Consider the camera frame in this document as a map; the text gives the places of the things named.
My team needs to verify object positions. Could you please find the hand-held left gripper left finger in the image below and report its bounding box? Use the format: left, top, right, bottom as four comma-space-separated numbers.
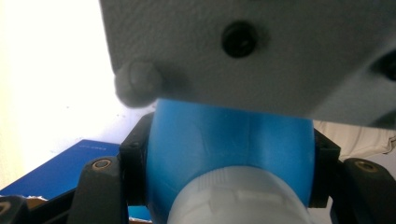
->
119, 112, 155, 207

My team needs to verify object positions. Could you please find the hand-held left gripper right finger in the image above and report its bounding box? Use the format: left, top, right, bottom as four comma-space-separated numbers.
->
307, 128, 342, 209

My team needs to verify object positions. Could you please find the blue cardboard box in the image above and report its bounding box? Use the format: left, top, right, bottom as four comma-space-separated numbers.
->
0, 138, 153, 222

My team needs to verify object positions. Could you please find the blue bottle with white cap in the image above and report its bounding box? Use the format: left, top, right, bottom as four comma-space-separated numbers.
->
145, 98, 316, 224

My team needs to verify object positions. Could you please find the white cloth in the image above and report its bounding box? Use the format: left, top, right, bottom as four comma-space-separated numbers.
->
312, 119, 396, 162

